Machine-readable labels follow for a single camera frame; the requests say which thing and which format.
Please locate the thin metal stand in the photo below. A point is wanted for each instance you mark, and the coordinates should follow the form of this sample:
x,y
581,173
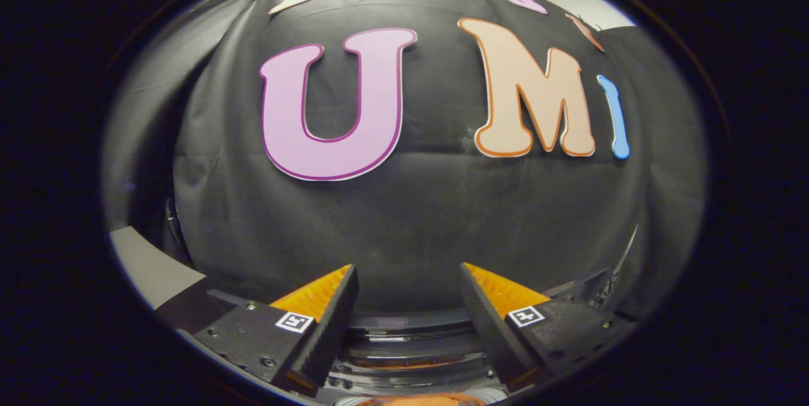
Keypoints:
x,y
622,260

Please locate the black backdrop cloth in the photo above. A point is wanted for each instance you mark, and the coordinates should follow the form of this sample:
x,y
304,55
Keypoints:
x,y
411,222

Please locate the white cabinet with dark top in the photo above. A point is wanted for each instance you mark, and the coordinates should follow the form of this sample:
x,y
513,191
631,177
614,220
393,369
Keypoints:
x,y
152,267

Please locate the grey washing machine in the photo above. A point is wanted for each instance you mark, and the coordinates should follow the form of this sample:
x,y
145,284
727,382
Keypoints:
x,y
411,358

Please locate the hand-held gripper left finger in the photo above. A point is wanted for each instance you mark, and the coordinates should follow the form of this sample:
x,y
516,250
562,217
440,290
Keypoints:
x,y
328,330

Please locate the orange garment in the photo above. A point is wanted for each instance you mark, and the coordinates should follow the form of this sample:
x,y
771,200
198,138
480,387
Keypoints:
x,y
417,401

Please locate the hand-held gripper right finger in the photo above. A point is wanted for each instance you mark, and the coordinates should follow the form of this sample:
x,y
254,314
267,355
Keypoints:
x,y
490,330

